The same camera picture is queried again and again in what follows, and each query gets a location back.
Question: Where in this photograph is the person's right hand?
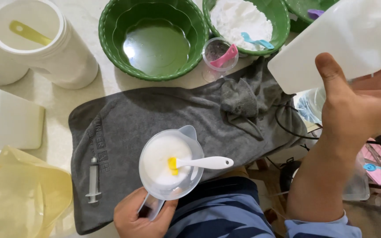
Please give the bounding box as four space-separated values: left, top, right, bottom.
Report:
315 52 381 143

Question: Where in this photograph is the person's left hand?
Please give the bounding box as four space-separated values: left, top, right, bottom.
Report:
113 187 179 238

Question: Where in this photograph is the clear plastic measuring cup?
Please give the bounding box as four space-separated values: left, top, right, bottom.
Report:
137 125 205 221

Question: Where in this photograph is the white plastic jug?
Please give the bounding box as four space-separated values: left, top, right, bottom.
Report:
267 0 381 95

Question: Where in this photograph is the white spatula with yellow tip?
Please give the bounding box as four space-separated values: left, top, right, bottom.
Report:
168 156 234 176

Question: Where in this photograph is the clear plastic syringe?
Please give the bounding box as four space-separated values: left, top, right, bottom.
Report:
85 157 102 204

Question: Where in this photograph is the grey towel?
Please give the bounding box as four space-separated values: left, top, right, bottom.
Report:
68 54 308 235

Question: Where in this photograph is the yellow plastic bag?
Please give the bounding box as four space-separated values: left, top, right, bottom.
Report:
0 145 73 238

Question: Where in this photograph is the small clear plastic cup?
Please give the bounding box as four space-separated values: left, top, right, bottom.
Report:
202 37 239 83

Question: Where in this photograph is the pink plastic spoon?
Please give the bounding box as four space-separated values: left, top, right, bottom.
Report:
210 44 239 68

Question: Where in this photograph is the green bowl with liquid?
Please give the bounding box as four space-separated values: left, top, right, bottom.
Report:
98 0 209 82

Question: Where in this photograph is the white square plastic container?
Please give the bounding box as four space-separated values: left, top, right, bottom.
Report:
0 89 45 151

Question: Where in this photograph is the blue plastic spoon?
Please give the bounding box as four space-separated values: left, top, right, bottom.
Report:
241 32 275 50

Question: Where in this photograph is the clear plastic container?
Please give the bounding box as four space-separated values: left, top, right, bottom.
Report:
342 150 370 201

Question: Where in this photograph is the green bowl with white powder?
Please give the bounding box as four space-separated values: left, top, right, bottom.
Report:
202 0 291 57

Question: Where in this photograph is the white round plastic jar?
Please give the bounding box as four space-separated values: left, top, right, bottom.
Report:
0 0 99 90

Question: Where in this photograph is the yellow plastic scoop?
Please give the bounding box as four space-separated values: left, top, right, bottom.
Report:
9 20 53 46

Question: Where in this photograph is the green bowl with purple spoon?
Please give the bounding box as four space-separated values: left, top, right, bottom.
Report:
283 0 340 33

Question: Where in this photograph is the purple plastic spoon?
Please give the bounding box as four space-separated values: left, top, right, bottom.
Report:
307 9 325 20

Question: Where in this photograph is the black cable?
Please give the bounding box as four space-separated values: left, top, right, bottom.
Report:
274 104 381 145

